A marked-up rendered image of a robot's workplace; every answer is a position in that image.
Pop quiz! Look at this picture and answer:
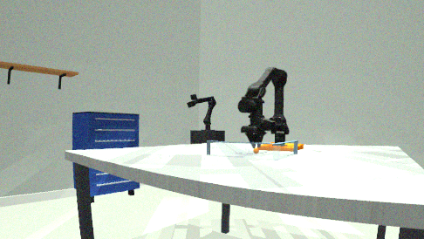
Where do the low clear walls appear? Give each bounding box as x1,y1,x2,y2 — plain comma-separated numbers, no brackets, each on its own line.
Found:
208,142,298,160

